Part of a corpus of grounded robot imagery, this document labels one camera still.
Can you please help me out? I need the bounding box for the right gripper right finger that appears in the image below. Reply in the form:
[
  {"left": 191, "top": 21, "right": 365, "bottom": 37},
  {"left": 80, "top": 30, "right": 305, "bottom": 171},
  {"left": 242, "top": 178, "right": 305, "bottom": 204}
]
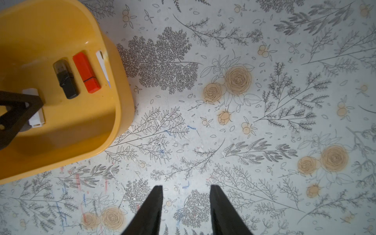
[{"left": 210, "top": 185, "right": 252, "bottom": 235}]

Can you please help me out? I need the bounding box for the black usb drive clear cap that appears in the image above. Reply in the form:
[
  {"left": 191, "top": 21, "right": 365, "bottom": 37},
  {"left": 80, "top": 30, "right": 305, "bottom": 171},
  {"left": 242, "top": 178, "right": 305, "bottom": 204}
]
[{"left": 53, "top": 59, "right": 79, "bottom": 99}]

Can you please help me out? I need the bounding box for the red usb flash drive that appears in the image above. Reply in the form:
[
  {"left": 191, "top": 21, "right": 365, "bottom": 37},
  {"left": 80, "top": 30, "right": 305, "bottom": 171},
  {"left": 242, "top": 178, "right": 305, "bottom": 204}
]
[{"left": 73, "top": 52, "right": 101, "bottom": 94}]

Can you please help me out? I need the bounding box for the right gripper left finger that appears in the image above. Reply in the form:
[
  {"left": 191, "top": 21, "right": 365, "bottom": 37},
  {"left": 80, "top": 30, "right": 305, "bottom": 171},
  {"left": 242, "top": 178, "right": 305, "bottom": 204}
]
[{"left": 121, "top": 186, "right": 163, "bottom": 235}]

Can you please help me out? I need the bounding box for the yellow plastic storage box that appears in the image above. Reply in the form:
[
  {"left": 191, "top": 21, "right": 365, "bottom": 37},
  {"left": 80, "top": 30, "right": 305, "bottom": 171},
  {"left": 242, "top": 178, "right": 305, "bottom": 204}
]
[{"left": 1, "top": 1, "right": 135, "bottom": 184}]

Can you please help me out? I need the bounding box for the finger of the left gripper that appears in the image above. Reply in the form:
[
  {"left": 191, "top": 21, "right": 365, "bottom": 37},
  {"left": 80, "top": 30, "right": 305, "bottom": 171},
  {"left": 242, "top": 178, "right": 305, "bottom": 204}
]
[{"left": 1, "top": 91, "right": 44, "bottom": 149}]

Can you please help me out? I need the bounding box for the white purple usb flash drive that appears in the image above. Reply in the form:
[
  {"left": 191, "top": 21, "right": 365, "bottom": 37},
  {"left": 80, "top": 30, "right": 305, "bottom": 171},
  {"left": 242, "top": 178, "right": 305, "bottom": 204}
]
[{"left": 96, "top": 50, "right": 111, "bottom": 88}]

